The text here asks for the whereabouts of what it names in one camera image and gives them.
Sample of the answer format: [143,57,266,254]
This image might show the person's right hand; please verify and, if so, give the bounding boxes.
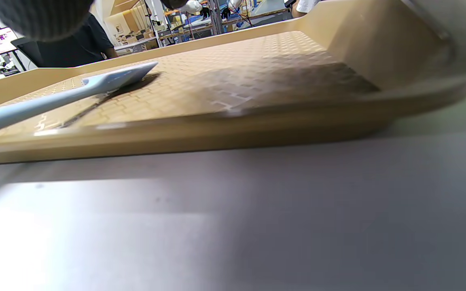
[0,0,95,42]

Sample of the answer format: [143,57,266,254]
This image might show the cluttered workbench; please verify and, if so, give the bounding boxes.
[112,0,294,51]

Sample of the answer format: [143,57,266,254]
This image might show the light blue dessert shovel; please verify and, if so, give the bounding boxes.
[0,61,159,142]

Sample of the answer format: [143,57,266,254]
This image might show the brown plastic food tray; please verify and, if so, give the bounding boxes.
[0,0,466,166]

